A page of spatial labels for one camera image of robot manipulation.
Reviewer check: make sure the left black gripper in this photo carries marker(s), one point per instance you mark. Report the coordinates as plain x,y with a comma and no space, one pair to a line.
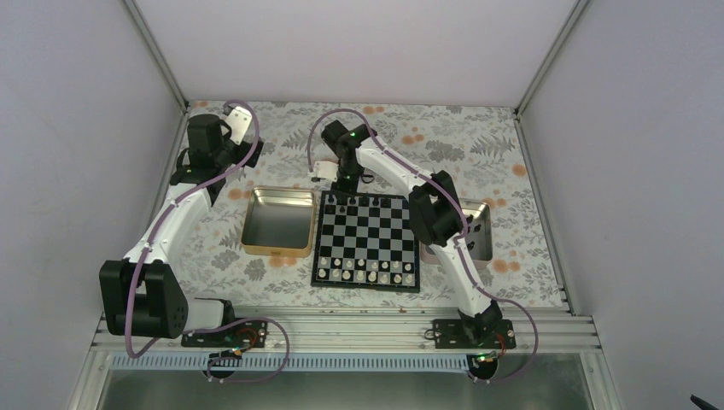
256,155

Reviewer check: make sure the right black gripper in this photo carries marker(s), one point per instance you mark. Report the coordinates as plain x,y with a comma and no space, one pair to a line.
337,189

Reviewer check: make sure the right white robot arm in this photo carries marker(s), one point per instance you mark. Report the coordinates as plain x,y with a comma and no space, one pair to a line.
436,217

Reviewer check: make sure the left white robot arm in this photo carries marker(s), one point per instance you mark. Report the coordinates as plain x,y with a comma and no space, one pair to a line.
141,295

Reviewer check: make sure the floral table mat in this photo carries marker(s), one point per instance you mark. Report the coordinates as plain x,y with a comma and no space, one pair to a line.
478,147

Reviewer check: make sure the gold metal tin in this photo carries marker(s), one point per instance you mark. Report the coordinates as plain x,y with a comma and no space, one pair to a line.
279,222

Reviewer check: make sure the black white chessboard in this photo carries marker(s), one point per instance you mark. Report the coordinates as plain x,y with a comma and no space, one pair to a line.
369,247

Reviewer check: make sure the pink metal tin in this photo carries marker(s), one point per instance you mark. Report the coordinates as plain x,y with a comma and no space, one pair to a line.
479,236

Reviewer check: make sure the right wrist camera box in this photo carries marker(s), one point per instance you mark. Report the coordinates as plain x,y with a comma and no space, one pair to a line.
324,170

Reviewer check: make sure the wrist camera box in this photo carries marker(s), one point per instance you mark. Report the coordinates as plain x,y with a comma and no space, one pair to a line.
238,121
324,170

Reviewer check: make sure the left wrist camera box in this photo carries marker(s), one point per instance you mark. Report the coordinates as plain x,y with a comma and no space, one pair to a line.
238,121

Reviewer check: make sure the left frame post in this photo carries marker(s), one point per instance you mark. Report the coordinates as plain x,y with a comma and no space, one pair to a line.
155,52

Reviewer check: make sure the frame post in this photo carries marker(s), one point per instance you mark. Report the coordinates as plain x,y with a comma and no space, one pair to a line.
155,52
571,21

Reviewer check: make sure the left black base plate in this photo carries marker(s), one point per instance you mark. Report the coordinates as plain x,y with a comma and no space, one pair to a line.
244,335

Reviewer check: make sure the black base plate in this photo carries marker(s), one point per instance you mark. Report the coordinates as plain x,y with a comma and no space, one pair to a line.
244,335
449,334

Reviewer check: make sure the aluminium frame rail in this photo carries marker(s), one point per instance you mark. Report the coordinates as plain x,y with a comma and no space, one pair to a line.
390,330

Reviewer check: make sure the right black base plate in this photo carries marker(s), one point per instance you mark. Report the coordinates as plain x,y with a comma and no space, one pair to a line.
449,334

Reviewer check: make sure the white slotted cable duct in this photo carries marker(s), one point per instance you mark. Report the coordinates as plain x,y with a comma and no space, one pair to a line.
297,362

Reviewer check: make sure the right frame post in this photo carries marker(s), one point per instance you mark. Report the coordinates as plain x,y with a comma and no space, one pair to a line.
571,21

